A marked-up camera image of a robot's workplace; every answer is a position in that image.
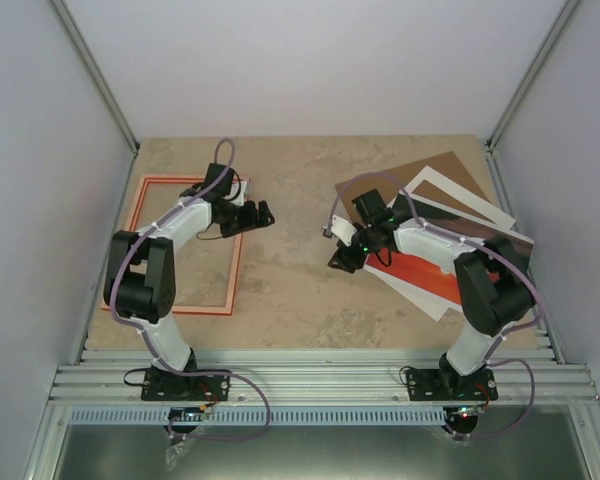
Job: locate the aluminium corner post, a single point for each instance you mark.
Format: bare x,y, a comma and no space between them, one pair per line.
73,32
558,28

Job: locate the red wooden picture frame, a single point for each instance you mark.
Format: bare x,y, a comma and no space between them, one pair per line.
206,267

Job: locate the aluminium corner post left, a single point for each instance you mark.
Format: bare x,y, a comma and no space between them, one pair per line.
73,32

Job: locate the aluminium corner post right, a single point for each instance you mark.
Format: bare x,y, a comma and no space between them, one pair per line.
558,28

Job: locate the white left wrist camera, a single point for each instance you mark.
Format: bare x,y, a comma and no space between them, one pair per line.
239,193

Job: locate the grey slotted cable duct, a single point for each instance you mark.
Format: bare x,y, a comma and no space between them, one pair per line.
258,416

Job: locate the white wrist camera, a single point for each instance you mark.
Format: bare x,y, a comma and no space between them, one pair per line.
340,228
239,193

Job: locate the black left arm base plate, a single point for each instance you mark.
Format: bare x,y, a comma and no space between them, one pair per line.
159,385

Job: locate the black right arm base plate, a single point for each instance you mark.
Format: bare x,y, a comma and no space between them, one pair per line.
431,385

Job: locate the red sunset photo print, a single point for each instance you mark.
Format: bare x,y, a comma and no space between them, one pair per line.
424,273

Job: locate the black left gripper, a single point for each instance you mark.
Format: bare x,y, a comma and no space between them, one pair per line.
250,221

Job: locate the aluminium rail platform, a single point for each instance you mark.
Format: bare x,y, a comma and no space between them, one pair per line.
324,377

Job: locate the white photo mat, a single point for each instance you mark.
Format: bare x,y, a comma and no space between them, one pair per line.
463,195

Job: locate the brown cardboard backing board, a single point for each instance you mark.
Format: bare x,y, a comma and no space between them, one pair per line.
447,164

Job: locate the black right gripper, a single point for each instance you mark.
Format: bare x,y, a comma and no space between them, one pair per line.
348,260

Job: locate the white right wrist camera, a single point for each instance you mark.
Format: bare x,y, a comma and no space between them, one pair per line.
340,228

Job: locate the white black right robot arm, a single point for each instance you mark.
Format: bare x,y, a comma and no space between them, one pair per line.
464,263

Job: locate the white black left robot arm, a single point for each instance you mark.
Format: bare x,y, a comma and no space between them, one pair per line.
140,282

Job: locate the clear plastic bag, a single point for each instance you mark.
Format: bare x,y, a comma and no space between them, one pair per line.
178,448

